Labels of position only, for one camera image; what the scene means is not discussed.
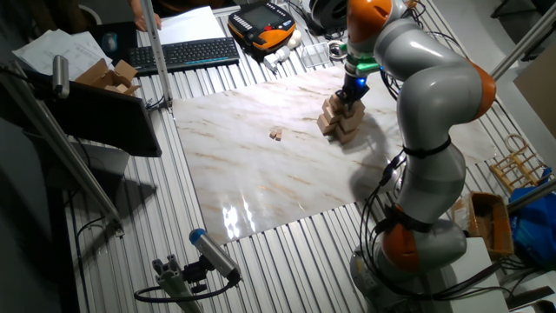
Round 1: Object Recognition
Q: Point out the white egg shaped object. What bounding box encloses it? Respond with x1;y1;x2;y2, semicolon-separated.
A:
286;29;303;50

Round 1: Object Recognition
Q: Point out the silver depth camera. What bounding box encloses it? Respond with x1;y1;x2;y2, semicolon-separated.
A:
51;54;71;100

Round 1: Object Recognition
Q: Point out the large brown cardboard box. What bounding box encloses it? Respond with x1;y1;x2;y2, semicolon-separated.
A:
450;190;516;258

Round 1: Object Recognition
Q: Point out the silver camera with blue cap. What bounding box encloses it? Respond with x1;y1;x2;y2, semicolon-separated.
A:
189;227;242;284

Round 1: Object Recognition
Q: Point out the large wooden cross block structure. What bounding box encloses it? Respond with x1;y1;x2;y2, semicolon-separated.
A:
316;93;367;146

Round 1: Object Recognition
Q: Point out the blue fabric bag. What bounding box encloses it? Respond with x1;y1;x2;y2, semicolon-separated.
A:
508;167;556;267

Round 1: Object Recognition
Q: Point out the black mouse pad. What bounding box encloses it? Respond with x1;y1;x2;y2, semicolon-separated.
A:
86;21;141;66

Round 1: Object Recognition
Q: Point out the bare person hand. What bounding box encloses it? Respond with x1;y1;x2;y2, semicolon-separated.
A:
125;0;162;32

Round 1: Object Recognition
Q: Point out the brown cardboard panel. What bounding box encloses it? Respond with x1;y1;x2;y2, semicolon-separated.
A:
513;51;556;141

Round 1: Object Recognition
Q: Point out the blank white paper sheet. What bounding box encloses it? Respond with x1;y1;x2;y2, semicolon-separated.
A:
156;5;228;46

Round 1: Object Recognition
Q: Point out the printed paper stack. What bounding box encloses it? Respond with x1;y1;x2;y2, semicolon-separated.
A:
11;29;115;83

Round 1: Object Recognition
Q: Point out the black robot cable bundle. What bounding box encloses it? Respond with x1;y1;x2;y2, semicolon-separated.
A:
358;150;518;305

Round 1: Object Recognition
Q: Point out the small metal bowl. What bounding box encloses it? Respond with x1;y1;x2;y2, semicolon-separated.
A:
328;40;348;61

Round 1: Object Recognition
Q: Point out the aluminium camera mount profile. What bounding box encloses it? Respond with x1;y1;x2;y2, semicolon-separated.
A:
151;254;205;313

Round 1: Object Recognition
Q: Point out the black computer keyboard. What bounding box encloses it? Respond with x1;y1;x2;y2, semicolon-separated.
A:
127;37;242;78

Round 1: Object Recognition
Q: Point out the wooden slat rack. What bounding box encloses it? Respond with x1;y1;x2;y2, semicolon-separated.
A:
489;133;552;195

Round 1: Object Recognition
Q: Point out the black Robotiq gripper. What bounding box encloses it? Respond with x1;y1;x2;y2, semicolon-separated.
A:
336;73;372;111

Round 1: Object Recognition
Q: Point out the black camera cable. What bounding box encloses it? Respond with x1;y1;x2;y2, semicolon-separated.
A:
133;277;238;304

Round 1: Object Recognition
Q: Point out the green gripper mount plate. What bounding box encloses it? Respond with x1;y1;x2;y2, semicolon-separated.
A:
339;42;382;78

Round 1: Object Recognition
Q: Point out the black flat monitor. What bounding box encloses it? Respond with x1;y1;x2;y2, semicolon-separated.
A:
25;73;163;158

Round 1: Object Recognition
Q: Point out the dark computer mouse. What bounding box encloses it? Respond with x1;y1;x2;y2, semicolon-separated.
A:
101;31;119;54

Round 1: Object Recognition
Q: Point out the clear plastic box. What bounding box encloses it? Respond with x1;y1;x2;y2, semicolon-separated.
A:
300;42;331;69

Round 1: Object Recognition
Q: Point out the open brown cardboard box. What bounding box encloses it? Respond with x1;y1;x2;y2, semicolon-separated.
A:
74;57;142;97

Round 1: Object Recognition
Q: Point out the white marble pattern board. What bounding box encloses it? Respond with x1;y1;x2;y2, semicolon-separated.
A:
172;64;499;245

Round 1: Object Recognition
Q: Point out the black round spool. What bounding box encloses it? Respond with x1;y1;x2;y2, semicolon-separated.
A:
308;0;348;32

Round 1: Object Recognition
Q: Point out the aluminium frame strut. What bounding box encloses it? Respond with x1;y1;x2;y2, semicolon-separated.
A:
138;0;174;109
506;178;556;215
0;60;126;238
489;3;556;83

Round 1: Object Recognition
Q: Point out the orange black teach pendant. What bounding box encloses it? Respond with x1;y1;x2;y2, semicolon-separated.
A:
227;0;297;52

